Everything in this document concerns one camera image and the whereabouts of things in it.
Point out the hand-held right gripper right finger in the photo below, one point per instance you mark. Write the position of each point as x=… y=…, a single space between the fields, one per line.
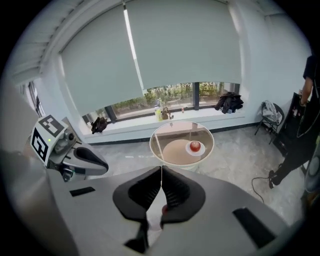
x=182 y=197

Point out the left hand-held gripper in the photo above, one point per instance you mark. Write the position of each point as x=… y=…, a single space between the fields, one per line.
x=47 y=135

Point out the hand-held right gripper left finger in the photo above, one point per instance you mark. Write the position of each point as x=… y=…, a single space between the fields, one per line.
x=135 y=195

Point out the white plate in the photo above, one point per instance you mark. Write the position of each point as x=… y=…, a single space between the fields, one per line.
x=201 y=152

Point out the red apple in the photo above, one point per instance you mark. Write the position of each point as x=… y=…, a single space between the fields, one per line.
x=195 y=146

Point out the black bag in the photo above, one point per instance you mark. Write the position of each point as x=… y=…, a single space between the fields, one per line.
x=99 y=125

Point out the round wooden basket table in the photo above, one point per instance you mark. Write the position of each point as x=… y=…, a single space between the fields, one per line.
x=172 y=150

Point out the yellow drink bottle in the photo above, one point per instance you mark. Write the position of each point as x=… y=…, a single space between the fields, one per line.
x=158 y=115

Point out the clear white-capped bottle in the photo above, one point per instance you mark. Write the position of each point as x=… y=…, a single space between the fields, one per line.
x=159 y=103

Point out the grey roller blind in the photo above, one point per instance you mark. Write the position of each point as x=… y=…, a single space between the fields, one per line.
x=185 y=42
x=100 y=70

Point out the dark-framed window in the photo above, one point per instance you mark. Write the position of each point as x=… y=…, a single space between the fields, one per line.
x=196 y=96

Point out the black jacket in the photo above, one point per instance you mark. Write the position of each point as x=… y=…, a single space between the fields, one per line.
x=230 y=102

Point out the grey cloth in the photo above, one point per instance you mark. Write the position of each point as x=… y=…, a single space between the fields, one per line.
x=270 y=111

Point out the black folding chair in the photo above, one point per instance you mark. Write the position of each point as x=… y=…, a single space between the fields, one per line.
x=277 y=112

